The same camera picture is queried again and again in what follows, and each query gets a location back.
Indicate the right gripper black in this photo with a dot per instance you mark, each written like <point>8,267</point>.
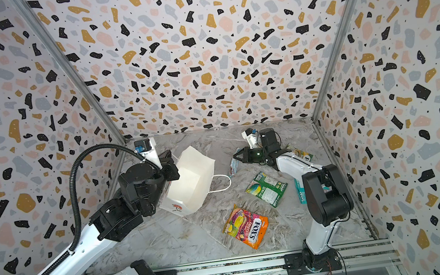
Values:
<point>247,155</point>

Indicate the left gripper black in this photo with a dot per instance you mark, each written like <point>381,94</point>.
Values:
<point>168,165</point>

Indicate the white paper bag red flower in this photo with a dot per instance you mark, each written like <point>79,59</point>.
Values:
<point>186,195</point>

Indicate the green Fox's candy bag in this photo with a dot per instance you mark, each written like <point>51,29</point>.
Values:
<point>267,189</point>
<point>300,153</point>

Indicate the orange snack pack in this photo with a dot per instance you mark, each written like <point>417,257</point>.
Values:
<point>247,227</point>

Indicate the pink teal Fox's candy bag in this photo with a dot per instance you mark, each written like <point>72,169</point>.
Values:
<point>233,167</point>

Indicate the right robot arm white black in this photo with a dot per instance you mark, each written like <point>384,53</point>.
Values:
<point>327,196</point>

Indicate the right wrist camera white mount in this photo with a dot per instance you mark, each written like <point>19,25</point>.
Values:
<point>251,136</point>

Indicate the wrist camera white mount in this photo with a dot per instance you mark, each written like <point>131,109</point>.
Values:
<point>146,148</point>
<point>251,136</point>

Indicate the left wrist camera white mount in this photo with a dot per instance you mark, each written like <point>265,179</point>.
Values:
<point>146,148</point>

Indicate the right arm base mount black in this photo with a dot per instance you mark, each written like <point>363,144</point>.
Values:
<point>304,262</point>

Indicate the left corner aluminium post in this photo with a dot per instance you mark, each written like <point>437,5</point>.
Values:
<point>25,11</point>

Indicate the corner aluminium post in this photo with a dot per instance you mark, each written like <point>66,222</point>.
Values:
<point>334,57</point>
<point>25,11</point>

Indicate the right corner aluminium post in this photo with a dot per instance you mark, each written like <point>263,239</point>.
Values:
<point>334,57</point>

